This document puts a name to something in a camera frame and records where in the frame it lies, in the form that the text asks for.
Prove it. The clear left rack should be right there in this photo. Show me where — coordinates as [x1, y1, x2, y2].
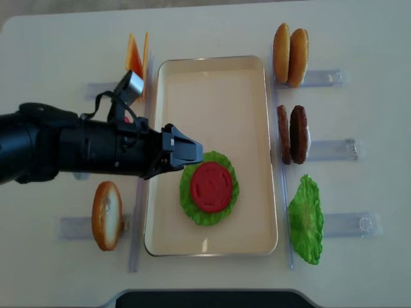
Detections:
[55, 52, 155, 273]

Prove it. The golden bun slice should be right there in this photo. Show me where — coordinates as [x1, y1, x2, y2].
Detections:
[288, 28, 310, 88]
[273, 22, 290, 83]

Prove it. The clear rack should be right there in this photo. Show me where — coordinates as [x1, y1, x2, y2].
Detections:
[55, 52, 155, 273]
[268, 47, 383, 270]

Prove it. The right dark meat patty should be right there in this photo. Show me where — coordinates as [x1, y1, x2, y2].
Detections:
[290, 105, 308, 164]

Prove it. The red tomato slice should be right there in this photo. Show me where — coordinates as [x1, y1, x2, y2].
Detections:
[190, 162, 232, 213]

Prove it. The orange cheese slice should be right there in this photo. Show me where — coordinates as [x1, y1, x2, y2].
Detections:
[125, 33, 144, 79]
[142, 31, 149, 100]

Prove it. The sliced bread with white crumb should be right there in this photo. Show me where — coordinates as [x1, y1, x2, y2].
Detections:
[92, 181, 122, 251]

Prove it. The cream rectangular tray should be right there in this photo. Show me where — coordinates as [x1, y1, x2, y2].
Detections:
[144, 56, 278, 256]

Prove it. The green lettuce leaf on tray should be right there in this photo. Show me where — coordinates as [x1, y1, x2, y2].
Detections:
[179, 151, 240, 226]

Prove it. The right golden bun slice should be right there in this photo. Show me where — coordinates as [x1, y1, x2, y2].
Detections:
[288, 28, 310, 88]

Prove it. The left brown meat patty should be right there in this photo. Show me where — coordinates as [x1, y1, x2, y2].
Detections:
[277, 105, 292, 165]

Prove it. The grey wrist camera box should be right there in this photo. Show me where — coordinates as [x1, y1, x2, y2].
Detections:
[114, 70, 144, 105]

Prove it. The black camera cable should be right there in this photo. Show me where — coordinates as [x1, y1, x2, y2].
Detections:
[80, 90, 150, 151]

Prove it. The green lettuce leaf upright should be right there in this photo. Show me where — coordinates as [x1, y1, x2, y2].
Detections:
[288, 175, 324, 265]

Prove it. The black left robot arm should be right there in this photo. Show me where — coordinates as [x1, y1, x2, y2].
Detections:
[1, 103, 203, 184]

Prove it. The left orange cheese slice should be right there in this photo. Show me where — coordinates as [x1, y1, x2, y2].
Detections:
[125, 33, 144, 79]

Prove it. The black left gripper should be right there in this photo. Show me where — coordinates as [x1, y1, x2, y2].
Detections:
[59, 118, 204, 180]

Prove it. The black base at bottom edge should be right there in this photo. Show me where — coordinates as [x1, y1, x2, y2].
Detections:
[116, 291, 313, 308]

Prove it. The right orange cheese slice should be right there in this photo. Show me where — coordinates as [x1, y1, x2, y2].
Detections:
[142, 31, 149, 100]

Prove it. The clear right rack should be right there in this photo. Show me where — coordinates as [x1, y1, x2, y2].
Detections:
[268, 47, 383, 270]

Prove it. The left golden bun slice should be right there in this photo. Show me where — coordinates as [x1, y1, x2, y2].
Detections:
[273, 22, 290, 83]

